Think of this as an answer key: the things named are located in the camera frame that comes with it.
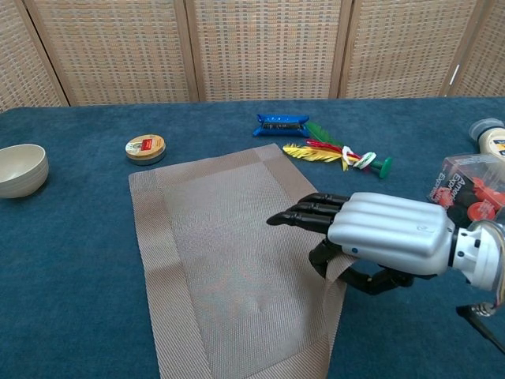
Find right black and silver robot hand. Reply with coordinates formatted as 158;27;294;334
266;192;457;295

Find beige woven placemat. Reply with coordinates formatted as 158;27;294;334
128;144;358;379

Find white ribbed bowl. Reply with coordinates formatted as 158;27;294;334
0;144;50;199

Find clear box with red capsules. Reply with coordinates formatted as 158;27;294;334
428;152;505;223

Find colourful feather shuttlecock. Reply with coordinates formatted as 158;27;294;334
282;122;395;179

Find mayonnaise squeeze bottle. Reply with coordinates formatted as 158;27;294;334
468;118;505;156

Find blue snack packet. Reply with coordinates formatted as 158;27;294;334
252;113;309;139

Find bamboo folding screen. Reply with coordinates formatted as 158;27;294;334
0;0;505;114

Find round yellow tin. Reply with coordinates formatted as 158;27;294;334
125;133;167;167

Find blue tablecloth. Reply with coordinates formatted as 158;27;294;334
0;96;505;379

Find multicoloured wrist wires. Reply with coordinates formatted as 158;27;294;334
471;220;505;317

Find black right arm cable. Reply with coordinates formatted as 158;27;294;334
455;303;505;355

